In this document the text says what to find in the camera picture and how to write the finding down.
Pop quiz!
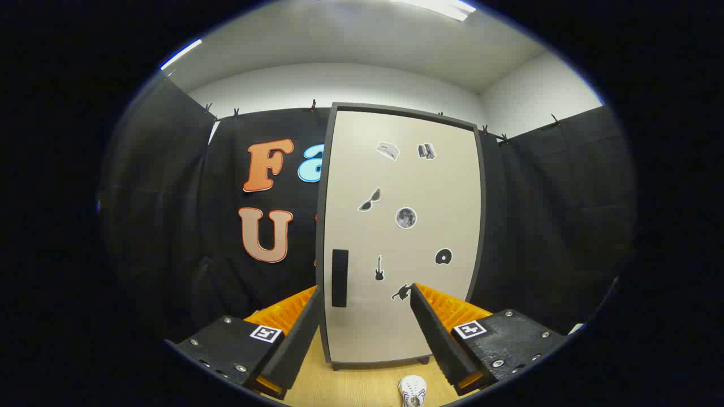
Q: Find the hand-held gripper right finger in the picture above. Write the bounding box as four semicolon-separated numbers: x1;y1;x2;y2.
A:
408;282;569;397

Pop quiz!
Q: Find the white striped canvas shoe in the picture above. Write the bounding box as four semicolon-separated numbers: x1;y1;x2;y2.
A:
398;375;428;407

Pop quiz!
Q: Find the ceiling light panel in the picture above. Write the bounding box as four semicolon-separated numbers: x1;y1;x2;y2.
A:
160;38;202;71
390;0;477;22

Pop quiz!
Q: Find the black door handle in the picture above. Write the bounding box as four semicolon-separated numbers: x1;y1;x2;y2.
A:
331;249;349;308

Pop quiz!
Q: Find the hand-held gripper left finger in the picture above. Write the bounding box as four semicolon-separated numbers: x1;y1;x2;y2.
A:
164;284;326;401

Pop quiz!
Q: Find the black backdrop cloth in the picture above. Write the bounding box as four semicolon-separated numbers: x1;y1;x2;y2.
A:
99;76;637;345

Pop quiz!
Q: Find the grey shoe cabinet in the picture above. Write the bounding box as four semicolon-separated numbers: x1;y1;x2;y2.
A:
315;103;487;371

